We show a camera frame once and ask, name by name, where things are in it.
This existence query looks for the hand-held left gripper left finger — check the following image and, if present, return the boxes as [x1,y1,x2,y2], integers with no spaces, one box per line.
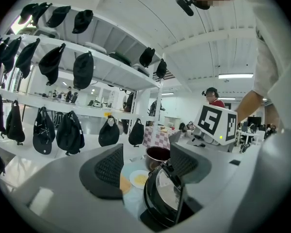
[14,143,138,232]

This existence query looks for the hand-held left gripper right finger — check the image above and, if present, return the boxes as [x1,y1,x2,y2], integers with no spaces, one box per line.
[170,139,279,231]

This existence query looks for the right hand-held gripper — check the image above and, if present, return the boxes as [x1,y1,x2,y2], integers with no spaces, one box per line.
[186,104,238,153]

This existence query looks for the steel black pressure cooker lid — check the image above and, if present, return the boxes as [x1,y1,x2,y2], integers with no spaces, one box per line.
[140,158,202,229]

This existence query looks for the person's right forearm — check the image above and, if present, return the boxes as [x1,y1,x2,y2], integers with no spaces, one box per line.
[233,89,272,126]

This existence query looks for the ceiling light tube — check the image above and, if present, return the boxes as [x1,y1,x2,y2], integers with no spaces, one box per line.
[218,72,254,80]

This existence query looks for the checkered cloth table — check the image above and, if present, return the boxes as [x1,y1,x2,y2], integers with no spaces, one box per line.
[143,126,183,150]

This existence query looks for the black inner pot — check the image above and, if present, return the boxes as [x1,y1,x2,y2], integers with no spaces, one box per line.
[145,145,172,172]

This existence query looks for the white round plate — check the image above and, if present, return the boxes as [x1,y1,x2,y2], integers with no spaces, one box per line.
[129,169,150,189]

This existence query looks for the small table with blue cloth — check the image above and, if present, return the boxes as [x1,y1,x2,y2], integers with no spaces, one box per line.
[122,154,152,222]

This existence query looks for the yellow corn kernels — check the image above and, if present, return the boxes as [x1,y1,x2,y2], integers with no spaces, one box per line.
[133,174,147,185]

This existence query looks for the person's beige shirt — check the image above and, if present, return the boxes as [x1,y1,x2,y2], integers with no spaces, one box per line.
[229,0,291,160]

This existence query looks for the white shelf unit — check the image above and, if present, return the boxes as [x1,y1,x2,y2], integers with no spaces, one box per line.
[0,3,169,179]

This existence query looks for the black head-worn camera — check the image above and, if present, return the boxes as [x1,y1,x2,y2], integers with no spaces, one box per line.
[175,0,195,17]

